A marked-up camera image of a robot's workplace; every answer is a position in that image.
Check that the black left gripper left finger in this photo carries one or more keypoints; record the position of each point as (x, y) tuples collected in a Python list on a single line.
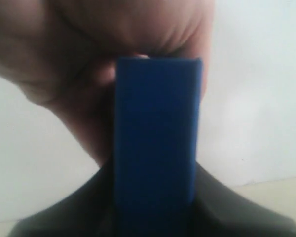
[(88, 212)]

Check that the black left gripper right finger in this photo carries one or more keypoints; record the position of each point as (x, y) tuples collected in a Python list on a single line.
[(221, 212)]

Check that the blue ring binder notebook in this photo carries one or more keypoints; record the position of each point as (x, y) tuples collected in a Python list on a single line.
[(155, 136)]

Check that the person's open hand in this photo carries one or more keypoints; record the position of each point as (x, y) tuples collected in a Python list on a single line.
[(61, 53)]

